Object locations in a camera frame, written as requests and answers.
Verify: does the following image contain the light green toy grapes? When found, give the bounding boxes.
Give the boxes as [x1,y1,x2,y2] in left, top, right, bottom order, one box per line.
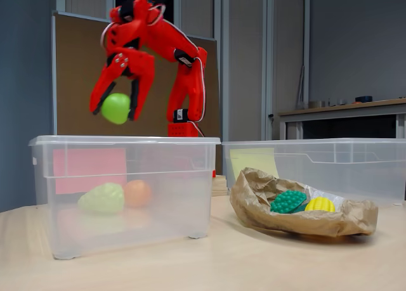
[77,182,125,214]

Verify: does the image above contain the green toy apple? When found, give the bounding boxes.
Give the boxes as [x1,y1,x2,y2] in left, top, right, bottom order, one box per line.
[100,93,132,126]

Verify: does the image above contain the yellow sticky note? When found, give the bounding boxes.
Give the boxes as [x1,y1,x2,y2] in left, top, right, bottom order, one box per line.
[228,147,280,186]

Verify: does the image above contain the clear plastic bin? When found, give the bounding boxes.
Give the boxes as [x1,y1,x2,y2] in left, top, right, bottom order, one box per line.
[221,138,406,206]
[28,134,222,260]

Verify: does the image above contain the dark green bumpy toy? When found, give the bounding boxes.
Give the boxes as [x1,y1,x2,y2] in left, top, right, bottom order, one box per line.
[270,190,308,214]

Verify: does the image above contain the pink sticky note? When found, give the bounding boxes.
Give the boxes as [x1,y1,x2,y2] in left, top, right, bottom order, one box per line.
[52,147,128,195]

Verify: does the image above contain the wooden base block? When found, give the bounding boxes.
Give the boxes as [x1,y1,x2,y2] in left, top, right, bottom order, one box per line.
[211,175,230,197]

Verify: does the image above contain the brown cork pin board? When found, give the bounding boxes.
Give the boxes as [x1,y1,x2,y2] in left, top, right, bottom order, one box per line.
[51,11,221,136]

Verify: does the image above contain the yellow toy corn cob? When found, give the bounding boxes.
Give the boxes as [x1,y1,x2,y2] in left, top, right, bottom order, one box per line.
[304,197,336,213]

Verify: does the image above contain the toy orange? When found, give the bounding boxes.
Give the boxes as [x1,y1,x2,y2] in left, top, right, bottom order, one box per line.
[123,179,152,209]

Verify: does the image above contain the wooden background bench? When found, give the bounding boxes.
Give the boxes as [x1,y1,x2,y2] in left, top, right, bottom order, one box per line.
[278,97,406,139]

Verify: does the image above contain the crumpled brown paper bag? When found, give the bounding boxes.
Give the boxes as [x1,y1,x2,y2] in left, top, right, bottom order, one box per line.
[228,167,379,238]

